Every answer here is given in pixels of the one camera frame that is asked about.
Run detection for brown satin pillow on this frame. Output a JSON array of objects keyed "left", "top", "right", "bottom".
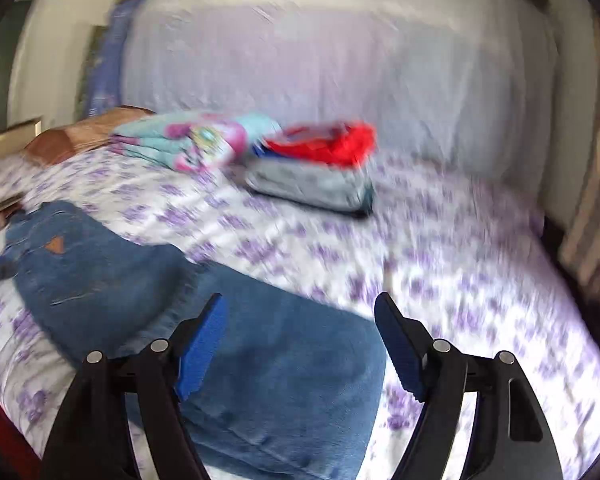
[{"left": 24, "top": 105, "right": 156, "bottom": 166}]

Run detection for beige striped curtain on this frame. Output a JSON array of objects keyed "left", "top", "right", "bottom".
[{"left": 559, "top": 20, "right": 600, "bottom": 287}]

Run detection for blue denim pants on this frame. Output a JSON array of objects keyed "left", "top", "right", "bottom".
[{"left": 0, "top": 201, "right": 389, "bottom": 480}]

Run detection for blue hanging cloth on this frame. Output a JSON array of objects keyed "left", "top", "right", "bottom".
[{"left": 81, "top": 0, "right": 142, "bottom": 117}]

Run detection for folded teal pink floral quilt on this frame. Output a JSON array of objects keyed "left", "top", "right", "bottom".
[{"left": 111, "top": 111, "right": 282, "bottom": 174}]

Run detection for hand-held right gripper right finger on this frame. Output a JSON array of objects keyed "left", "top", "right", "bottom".
[{"left": 374, "top": 291, "right": 564, "bottom": 480}]

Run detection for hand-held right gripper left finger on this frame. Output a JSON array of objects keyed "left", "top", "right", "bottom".
[{"left": 42, "top": 293, "right": 230, "bottom": 480}]

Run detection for folded black garment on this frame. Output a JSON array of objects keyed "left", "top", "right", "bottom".
[{"left": 245, "top": 185, "right": 374, "bottom": 220}]

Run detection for folded grey pants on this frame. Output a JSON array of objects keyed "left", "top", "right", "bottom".
[{"left": 243, "top": 159, "right": 376, "bottom": 211}]

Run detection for folded red striped garment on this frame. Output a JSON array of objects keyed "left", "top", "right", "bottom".
[{"left": 252, "top": 121, "right": 377, "bottom": 169}]

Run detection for purple floral bedspread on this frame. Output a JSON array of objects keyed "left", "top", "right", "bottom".
[{"left": 0, "top": 145, "right": 600, "bottom": 480}]

